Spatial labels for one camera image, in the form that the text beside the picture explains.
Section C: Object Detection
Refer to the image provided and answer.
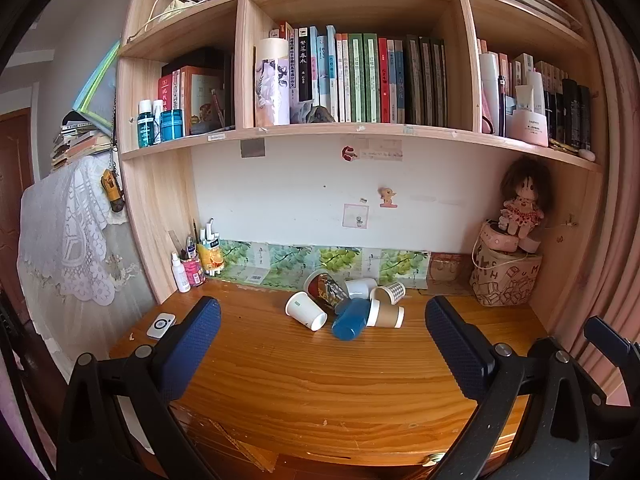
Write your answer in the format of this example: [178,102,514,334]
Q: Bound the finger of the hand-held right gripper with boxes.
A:
[583,315,640,391]

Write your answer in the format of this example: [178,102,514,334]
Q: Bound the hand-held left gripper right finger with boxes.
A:
[425,295,640,480]

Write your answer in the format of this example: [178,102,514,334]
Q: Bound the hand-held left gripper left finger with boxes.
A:
[56,296,222,480]

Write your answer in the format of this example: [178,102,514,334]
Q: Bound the brown kraft paper cup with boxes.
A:
[367,298,405,329]

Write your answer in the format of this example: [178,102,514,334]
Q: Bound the checked white paper cup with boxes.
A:
[370,281,406,306]

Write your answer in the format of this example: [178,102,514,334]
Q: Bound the blue plastic cup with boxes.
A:
[332,298,372,341]

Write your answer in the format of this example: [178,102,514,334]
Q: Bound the small white paper cup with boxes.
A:
[344,278,378,301]

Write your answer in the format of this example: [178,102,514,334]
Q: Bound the plain white paper cup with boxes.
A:
[285,291,328,332]

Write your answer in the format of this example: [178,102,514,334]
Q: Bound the colourful patterned paper cup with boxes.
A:
[303,269,351,312]

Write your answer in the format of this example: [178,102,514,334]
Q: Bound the row of upright books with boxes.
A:
[272,21,448,127]

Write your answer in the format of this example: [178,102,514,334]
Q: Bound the white square gadget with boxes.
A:
[147,312,177,341]

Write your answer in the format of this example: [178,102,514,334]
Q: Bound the white spray bottle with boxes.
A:
[171,252,192,294]

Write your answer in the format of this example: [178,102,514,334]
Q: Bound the pink pen holder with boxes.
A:
[181,255,207,288]

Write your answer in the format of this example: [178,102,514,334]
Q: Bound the printed canvas storage bag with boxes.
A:
[470,240,543,308]

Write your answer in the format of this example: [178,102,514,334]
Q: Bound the yellow pen holder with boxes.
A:
[197,241,225,276]

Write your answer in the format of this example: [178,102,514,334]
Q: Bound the pink round box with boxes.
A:
[480,220,522,252]

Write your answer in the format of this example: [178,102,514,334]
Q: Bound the grape print backboard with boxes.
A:
[216,239,432,290]

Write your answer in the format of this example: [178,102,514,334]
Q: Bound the brown-haired rag doll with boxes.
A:
[498,156,553,239]

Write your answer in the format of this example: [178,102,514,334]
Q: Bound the wooden bookshelf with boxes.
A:
[116,0,608,311]

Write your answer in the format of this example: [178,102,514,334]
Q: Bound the white lace cloth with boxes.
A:
[17,160,151,311]

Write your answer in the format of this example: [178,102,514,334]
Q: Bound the square stamp sticker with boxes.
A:
[343,203,370,230]

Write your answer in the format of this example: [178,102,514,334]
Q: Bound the pink curtain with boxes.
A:
[565,0,640,406]

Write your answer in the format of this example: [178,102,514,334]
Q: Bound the taped paper note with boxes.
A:
[355,137,404,161]

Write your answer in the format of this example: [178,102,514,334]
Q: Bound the white pink cosmetic box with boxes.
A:
[504,111,550,148]

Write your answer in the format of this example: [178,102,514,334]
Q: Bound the teal cosmetic jar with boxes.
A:
[160,109,186,140]

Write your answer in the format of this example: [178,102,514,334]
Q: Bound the tall teal bottle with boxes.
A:
[137,100,154,149]

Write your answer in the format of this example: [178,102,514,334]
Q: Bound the white capped clear bottle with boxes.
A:
[151,100,165,144]

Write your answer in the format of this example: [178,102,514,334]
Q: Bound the row of cosmetic boxes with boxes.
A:
[477,39,596,152]

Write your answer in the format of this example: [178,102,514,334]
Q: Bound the stack of old books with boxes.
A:
[50,112,117,173]

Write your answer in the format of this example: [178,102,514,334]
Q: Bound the brown wooden door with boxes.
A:
[0,107,36,311]

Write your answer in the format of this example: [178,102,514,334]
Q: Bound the white cosmetic tube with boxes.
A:
[515,71,547,117]

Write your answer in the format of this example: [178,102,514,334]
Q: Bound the red boxed books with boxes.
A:
[158,47,235,136]

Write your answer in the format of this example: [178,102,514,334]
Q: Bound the grey decorative rock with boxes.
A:
[294,102,336,125]

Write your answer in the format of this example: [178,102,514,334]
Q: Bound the white rolled scroll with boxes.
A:
[253,37,291,127]

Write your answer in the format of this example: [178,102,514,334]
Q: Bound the green framed board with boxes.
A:
[72,40,121,131]

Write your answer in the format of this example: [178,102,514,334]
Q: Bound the cream cloth bag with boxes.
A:
[127,0,200,43]

